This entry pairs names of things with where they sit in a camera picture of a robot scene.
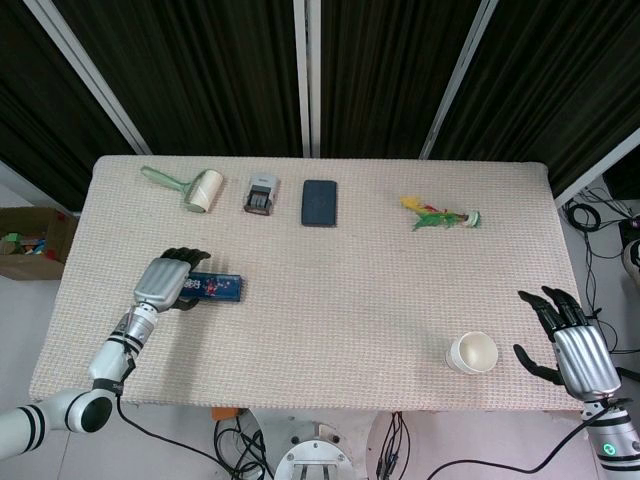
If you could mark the white frame post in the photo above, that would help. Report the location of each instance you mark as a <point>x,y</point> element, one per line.
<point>457,75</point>
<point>306,75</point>
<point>85,70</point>
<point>600,167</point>

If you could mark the orange tape piece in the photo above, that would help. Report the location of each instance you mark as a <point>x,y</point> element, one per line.
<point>225,414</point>

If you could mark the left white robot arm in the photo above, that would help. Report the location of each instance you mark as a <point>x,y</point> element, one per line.
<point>107,357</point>

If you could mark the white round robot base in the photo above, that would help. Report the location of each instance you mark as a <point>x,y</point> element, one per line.
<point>312,457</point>

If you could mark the blue glasses case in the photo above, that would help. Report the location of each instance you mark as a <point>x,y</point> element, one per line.
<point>225,287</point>

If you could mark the colourful toy blocks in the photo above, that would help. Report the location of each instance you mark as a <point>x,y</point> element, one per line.
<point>25,246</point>

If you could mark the white paper cup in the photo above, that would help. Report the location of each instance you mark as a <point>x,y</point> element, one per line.
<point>475,350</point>

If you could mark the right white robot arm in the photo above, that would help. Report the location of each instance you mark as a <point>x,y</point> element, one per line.
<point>617,435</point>

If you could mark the colourful feather shuttlecock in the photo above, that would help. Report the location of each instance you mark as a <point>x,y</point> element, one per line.
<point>435,217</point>

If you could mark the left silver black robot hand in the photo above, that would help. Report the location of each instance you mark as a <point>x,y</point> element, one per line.
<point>160,282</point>

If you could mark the beige woven tablecloth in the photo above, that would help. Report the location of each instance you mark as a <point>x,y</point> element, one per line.
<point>350,290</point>

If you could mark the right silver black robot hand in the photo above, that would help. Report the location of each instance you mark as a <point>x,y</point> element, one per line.
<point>585,355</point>

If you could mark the brown cardboard box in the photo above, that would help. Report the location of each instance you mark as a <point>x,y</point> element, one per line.
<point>27,267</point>

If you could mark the grey date stamp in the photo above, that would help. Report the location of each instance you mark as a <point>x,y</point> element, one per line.
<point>260,195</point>

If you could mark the black pleated curtain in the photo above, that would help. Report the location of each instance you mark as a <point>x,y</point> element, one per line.
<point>40,125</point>
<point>380,70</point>
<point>560,75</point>
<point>200,70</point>

